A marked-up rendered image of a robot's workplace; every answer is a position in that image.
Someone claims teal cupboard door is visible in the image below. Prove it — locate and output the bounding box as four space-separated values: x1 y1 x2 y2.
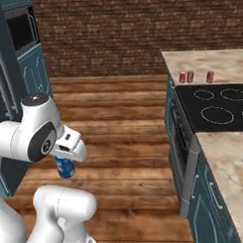
184 150 243 243
163 71 179 126

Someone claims dark oven front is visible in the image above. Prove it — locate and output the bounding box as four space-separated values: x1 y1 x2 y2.
165 90 199 205

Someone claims grey cupboard handle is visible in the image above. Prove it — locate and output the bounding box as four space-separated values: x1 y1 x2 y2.
207 181 225 211
189 174 200 200

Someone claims teal tall cupboard run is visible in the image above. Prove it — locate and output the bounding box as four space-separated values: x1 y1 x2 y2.
0 0 56 103

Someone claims black hob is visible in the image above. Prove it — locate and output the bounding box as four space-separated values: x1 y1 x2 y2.
175 82 243 136

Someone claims blue soda can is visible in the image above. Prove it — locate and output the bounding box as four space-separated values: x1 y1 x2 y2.
55 155 77 181

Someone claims grey oven door handle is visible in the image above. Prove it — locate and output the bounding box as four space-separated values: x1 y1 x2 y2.
177 136 204 220

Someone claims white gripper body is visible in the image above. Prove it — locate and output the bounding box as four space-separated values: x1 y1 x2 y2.
49 137 89 164

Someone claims black built-in wall oven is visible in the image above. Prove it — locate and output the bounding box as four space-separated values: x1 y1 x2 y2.
3 4 42 55

